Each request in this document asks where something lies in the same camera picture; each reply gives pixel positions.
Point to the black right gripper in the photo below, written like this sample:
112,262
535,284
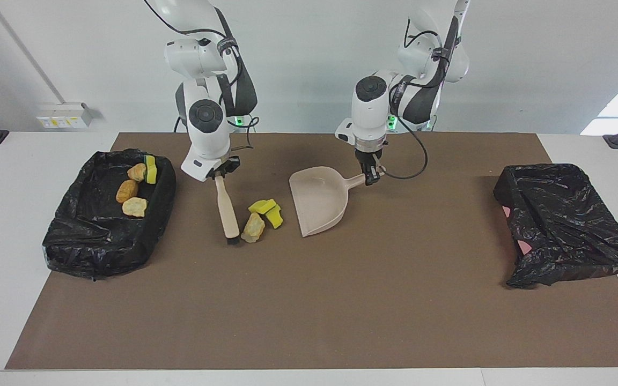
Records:
227,165

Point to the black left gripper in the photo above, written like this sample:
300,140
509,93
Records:
368,158

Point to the beige hand brush black bristles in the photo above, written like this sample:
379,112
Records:
228,214

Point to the beige plastic dustpan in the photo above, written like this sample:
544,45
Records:
319,203

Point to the beige toast piece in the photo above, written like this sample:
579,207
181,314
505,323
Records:
253,228

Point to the notched yellow sponge piece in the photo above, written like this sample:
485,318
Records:
151,170

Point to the orange striped croissant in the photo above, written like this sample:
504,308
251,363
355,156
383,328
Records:
137,172

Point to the pale bread piece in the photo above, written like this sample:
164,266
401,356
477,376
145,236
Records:
135,207

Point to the brown oval bread roll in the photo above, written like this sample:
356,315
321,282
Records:
127,191

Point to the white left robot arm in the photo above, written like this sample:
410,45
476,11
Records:
368,118

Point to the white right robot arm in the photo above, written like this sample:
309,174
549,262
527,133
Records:
207,139

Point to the black trash bag lined bin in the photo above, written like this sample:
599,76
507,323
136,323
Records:
89,236

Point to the pink plastic bin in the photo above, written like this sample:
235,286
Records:
524,247

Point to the black trash bag pink bin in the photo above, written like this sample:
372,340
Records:
566,225

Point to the brown table mat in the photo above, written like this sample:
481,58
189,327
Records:
309,321

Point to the white wall outlet box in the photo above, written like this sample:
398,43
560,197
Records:
65,115

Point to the white wall conduit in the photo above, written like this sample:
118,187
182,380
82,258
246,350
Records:
28,53

